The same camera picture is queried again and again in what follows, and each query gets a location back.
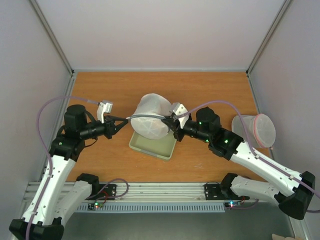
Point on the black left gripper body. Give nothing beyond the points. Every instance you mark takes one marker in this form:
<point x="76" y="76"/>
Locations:
<point x="107" y="132"/>

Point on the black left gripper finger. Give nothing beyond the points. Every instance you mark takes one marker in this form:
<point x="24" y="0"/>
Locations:
<point x="109" y="118"/>
<point x="116" y="127"/>

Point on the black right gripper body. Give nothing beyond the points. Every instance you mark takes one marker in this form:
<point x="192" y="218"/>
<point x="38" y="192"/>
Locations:
<point x="178" y="130"/>

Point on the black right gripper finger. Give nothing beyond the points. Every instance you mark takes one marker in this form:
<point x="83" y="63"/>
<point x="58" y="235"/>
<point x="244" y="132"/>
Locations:
<point x="170" y="123"/>
<point x="170" y="119"/>

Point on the white mesh laundry bag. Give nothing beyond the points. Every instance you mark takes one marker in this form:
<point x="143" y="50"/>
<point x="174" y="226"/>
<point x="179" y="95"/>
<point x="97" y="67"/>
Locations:
<point x="148" y="116"/>

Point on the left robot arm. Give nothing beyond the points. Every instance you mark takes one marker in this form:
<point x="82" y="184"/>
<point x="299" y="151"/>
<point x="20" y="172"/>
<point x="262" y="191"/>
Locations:
<point x="47" y="214"/>

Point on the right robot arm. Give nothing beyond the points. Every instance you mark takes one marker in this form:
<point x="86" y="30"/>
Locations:
<point x="230" y="146"/>

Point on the pink-rimmed mesh laundry bag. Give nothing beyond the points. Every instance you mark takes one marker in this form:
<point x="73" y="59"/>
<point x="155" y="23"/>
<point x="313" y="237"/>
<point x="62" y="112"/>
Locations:
<point x="258" y="129"/>

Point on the green plastic basket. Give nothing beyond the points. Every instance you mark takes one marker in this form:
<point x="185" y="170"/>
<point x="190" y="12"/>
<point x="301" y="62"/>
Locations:
<point x="159" y="148"/>

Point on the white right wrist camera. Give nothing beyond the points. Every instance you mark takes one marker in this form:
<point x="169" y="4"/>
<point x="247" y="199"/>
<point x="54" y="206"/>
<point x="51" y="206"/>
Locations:
<point x="179" y="114"/>

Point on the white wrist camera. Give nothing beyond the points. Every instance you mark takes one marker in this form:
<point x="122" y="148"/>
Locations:
<point x="104" y="107"/>
<point x="179" y="114"/>

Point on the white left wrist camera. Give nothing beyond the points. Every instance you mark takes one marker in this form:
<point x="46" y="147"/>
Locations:
<point x="104" y="107"/>

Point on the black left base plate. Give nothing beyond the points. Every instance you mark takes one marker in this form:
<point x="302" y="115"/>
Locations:
<point x="109" y="193"/>

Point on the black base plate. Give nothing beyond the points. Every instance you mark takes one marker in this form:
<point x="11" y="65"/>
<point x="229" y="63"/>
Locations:
<point x="109" y="193"/>
<point x="215" y="191"/>

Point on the aluminium front rail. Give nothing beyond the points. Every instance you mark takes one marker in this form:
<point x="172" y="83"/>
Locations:
<point x="194" y="191"/>

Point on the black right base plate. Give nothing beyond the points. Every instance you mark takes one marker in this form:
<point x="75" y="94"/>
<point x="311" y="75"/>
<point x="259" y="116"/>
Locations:
<point x="215" y="191"/>

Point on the grey slotted cable duct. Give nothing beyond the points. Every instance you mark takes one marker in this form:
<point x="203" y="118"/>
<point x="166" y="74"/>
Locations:
<point x="130" y="208"/>

